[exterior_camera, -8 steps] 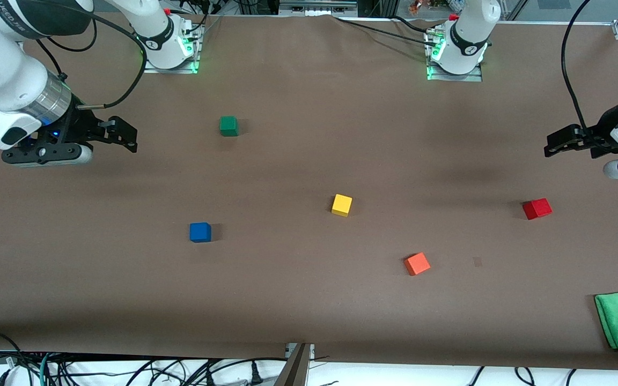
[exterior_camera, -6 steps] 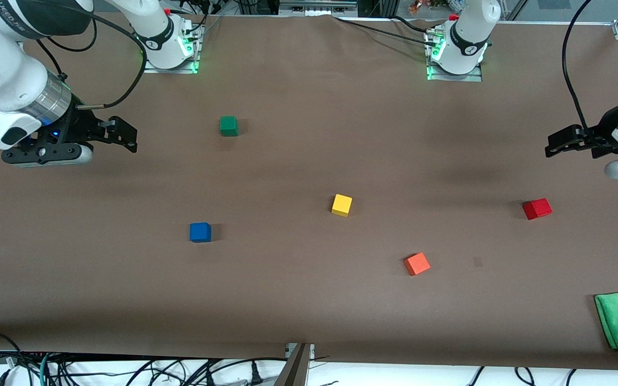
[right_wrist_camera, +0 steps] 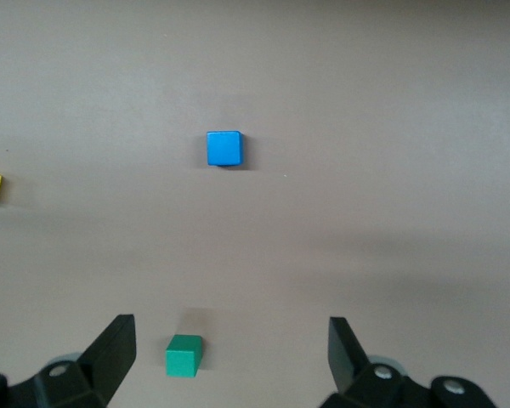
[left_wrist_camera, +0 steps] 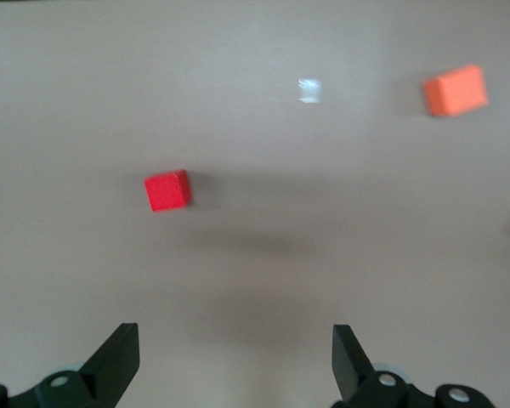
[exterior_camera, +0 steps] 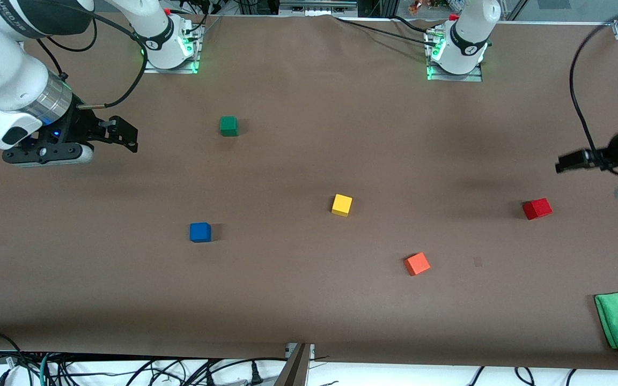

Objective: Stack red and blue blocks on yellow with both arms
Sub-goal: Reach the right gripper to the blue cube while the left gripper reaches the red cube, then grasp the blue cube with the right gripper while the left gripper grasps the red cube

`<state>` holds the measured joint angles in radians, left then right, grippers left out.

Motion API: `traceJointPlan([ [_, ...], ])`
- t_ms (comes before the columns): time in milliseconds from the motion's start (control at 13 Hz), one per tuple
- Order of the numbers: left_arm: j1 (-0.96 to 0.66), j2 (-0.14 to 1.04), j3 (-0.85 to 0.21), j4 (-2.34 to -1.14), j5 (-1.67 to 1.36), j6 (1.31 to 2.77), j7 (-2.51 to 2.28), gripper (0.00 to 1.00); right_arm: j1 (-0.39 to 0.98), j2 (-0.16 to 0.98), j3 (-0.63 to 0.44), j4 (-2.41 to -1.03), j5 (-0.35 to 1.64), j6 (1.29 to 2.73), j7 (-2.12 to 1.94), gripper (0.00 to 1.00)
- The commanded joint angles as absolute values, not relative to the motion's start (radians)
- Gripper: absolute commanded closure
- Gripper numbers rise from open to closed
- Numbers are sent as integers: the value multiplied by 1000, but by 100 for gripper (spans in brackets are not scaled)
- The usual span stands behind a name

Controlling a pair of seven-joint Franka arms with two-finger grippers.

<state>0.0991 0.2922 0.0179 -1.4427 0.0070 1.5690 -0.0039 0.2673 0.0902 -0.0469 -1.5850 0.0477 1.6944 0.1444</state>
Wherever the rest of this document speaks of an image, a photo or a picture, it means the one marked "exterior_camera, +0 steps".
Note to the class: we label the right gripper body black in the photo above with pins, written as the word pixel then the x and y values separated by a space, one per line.
pixel 82 125

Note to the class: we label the red wooden block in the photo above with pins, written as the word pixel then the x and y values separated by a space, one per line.
pixel 537 208

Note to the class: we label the blue wooden block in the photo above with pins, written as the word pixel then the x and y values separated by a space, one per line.
pixel 200 232

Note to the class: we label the green wooden block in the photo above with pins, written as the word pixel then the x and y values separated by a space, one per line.
pixel 228 126

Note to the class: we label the orange wooden block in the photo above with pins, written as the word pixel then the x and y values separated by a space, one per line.
pixel 417 264

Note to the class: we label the yellow wooden block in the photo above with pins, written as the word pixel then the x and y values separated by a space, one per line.
pixel 341 205

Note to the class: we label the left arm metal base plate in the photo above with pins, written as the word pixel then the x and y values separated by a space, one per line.
pixel 433 75

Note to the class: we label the silver metal rail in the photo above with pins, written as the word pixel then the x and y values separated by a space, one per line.
pixel 317 6

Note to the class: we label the aluminium frame post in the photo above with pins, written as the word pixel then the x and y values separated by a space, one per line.
pixel 295 367

